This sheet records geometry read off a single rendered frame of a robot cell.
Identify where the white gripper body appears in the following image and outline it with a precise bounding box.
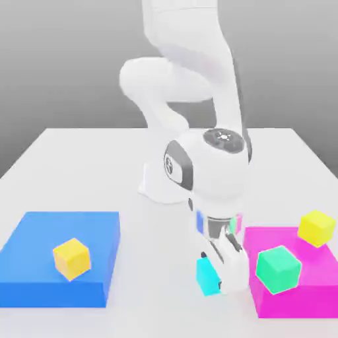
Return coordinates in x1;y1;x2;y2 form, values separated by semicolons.
204;236;251;296

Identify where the small cyan cube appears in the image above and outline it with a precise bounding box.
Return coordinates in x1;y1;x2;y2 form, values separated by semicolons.
195;257;222;297

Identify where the small green cube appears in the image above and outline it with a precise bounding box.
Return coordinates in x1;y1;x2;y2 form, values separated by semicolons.
255;245;302;296

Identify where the small lemon yellow cube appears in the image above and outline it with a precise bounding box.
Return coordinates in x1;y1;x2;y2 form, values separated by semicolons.
297;209;337;248

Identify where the small orange-yellow cube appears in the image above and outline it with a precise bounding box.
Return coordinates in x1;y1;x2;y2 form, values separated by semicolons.
52;237;92;283

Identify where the large magenta box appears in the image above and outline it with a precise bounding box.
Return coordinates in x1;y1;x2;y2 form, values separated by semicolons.
242;226;338;320

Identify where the large blue box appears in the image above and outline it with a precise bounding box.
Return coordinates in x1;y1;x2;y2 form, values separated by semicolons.
0;211;121;309

